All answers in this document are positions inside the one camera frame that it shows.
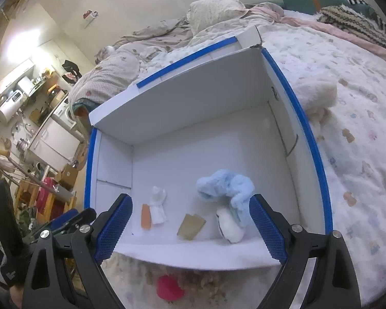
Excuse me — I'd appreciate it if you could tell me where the orange makeup sponge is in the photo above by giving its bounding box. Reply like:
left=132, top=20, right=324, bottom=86
left=141, top=204, right=152, bottom=230

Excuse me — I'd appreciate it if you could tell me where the white small cloth toy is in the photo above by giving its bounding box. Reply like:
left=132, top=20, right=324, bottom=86
left=148, top=186, right=167, bottom=225

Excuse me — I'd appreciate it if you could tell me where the light blue fluffy scrunchie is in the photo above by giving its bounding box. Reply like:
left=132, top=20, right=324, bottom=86
left=196, top=169, right=255, bottom=227

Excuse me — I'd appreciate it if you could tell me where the pink heart sponge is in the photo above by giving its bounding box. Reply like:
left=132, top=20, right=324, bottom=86
left=156, top=275, right=185, bottom=302

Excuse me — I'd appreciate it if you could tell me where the beige wedge sponge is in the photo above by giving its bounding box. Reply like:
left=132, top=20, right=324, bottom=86
left=177, top=213, right=206, bottom=241

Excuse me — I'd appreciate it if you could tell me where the left hand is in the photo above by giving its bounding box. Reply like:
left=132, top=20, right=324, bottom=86
left=9, top=285, right=24, bottom=308

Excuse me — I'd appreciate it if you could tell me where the yellow wooden chair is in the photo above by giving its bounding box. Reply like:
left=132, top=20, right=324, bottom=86
left=14, top=179, right=77, bottom=225

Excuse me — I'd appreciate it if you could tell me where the small cardboard box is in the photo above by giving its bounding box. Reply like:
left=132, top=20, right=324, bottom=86
left=54, top=164, right=78, bottom=191

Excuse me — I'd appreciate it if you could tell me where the white kitchen cabinet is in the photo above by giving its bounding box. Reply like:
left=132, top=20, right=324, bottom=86
left=26, top=118, right=80, bottom=171

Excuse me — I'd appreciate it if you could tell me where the white washing machine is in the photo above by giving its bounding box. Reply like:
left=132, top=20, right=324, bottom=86
left=51, top=96, right=76, bottom=131

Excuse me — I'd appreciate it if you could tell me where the blue white cardboard box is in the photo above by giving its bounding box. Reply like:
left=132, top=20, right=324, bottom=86
left=85, top=27, right=333, bottom=271

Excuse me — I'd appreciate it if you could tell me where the white water heater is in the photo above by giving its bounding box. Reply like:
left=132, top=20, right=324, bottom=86
left=0, top=90, right=25, bottom=125

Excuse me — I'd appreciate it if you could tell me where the cream fluffy plush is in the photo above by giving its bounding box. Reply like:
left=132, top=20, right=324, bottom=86
left=292, top=75, right=337, bottom=124

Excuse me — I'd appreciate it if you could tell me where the beige rumpled quilt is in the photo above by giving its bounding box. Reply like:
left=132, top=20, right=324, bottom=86
left=69, top=16, right=193, bottom=105

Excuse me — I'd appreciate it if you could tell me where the striped knitted blanket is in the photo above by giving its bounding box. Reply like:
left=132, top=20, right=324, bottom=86
left=317, top=5, right=386, bottom=49

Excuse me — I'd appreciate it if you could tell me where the floral pillow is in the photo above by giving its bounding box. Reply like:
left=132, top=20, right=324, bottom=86
left=187, top=0, right=248, bottom=36

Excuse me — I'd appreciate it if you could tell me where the green orange headboard cushion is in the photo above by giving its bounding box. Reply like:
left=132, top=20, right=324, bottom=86
left=282, top=0, right=376, bottom=17

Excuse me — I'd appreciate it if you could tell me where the black white striped cloth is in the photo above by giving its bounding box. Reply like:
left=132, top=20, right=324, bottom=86
left=347, top=0, right=386, bottom=34

